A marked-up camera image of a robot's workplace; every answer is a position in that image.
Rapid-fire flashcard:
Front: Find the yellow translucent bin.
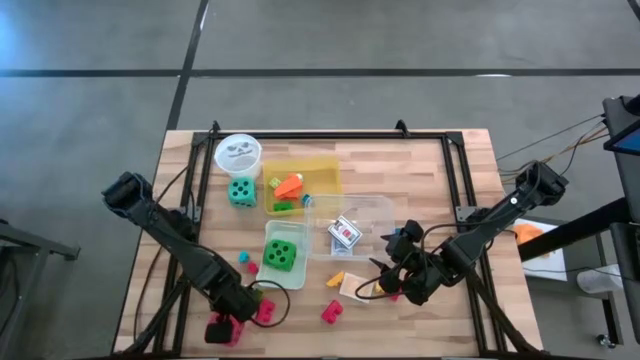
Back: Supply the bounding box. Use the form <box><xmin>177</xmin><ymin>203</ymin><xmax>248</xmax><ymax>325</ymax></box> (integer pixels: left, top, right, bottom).
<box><xmin>262</xmin><ymin>157</ymin><xmax>344</xmax><ymax>217</ymax></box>

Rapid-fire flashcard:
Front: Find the black monitor stand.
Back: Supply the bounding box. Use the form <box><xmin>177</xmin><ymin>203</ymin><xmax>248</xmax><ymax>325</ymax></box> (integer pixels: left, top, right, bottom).
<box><xmin>517</xmin><ymin>93</ymin><xmax>640</xmax><ymax>346</ymax></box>

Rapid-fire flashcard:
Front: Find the white cup with face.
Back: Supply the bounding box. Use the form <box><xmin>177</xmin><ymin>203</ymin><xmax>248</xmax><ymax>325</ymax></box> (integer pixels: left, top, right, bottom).
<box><xmin>213</xmin><ymin>133</ymin><xmax>263</xmax><ymax>180</ymax></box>

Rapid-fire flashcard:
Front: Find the black aluminium table frame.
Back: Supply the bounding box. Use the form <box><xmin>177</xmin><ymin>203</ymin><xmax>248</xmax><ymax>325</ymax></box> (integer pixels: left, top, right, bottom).
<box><xmin>117</xmin><ymin>128</ymin><xmax>544</xmax><ymax>357</ymax></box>

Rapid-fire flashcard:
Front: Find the monitor with blue screen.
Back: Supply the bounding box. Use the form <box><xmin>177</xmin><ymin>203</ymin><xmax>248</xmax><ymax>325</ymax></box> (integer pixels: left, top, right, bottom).
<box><xmin>602</xmin><ymin>117</ymin><xmax>640</xmax><ymax>154</ymax></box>

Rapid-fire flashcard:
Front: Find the pink foam die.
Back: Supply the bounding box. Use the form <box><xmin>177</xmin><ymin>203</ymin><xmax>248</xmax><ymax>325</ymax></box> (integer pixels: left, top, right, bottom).
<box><xmin>205</xmin><ymin>312</ymin><xmax>246</xmax><ymax>348</ymax></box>

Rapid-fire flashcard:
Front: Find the white object on floor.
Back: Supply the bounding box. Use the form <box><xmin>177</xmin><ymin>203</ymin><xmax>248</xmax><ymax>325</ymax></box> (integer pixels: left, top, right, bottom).
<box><xmin>576</xmin><ymin>263</ymin><xmax>624</xmax><ymax>295</ymax></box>

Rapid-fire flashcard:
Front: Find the orange toy block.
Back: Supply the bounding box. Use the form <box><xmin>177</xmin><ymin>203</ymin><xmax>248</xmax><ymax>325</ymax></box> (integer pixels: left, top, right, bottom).
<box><xmin>273</xmin><ymin>172</ymin><xmax>305</xmax><ymax>201</ymax></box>

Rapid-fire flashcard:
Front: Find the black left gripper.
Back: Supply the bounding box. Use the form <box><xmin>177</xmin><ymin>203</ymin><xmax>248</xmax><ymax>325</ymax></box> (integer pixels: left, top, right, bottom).
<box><xmin>203</xmin><ymin>272</ymin><xmax>262</xmax><ymax>345</ymax></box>

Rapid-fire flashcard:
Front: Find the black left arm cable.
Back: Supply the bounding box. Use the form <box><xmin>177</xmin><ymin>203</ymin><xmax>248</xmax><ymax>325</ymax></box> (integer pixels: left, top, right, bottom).
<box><xmin>149</xmin><ymin>164</ymin><xmax>292</xmax><ymax>330</ymax></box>

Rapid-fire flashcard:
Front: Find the orange object on paper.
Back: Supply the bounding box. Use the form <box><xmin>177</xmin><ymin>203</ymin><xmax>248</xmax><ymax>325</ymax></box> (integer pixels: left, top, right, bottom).
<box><xmin>514</xmin><ymin>223</ymin><xmax>545</xmax><ymax>246</ymax></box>

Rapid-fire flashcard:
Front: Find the grey metal bracket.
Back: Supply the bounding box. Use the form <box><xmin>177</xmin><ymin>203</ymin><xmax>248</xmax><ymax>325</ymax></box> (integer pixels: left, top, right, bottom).
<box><xmin>455</xmin><ymin>204</ymin><xmax>482</xmax><ymax>225</ymax></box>

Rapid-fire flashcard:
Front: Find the clear plastic container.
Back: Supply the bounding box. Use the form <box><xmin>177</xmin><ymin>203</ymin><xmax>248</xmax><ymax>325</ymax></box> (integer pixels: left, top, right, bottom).
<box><xmin>303</xmin><ymin>193</ymin><xmax>397</xmax><ymax>262</ymax></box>

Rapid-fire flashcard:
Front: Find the teal foam die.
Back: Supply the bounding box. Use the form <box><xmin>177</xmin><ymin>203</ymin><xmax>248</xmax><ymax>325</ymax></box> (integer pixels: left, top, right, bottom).
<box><xmin>227</xmin><ymin>176</ymin><xmax>258</xmax><ymax>209</ymax></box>

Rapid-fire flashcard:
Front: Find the white paper sheet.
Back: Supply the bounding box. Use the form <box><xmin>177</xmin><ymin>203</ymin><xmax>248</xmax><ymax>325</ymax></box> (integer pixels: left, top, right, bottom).
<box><xmin>514</xmin><ymin>219</ymin><xmax>569</xmax><ymax>282</ymax></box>

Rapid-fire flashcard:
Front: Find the green foam die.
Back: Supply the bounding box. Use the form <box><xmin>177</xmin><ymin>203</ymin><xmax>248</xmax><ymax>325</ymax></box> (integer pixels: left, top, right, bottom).
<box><xmin>262</xmin><ymin>238</ymin><xmax>298</xmax><ymax>274</ymax></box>

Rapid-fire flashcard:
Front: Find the pink-red toy brick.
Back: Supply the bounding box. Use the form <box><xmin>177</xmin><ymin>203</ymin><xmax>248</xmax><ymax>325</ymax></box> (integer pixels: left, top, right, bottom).
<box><xmin>256</xmin><ymin>298</ymin><xmax>277</xmax><ymax>324</ymax></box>

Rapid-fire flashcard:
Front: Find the white plastic bin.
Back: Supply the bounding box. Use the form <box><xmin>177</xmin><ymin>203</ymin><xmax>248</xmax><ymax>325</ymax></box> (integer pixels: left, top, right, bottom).
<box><xmin>255</xmin><ymin>219</ymin><xmax>311</xmax><ymax>291</ymax></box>

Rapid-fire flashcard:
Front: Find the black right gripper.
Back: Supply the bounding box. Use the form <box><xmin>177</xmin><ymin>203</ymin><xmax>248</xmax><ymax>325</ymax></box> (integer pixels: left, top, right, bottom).
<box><xmin>368</xmin><ymin>220</ymin><xmax>451</xmax><ymax>307</ymax></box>

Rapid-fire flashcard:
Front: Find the grey side table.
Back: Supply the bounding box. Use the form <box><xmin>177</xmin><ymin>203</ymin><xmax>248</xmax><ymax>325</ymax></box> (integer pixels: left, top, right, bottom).
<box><xmin>0</xmin><ymin>218</ymin><xmax>81</xmax><ymax>360</ymax></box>

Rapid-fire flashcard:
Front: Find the floor cable bundle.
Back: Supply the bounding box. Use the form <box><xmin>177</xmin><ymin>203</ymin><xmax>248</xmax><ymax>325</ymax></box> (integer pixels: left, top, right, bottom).
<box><xmin>497</xmin><ymin>113</ymin><xmax>609</xmax><ymax>184</ymax></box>

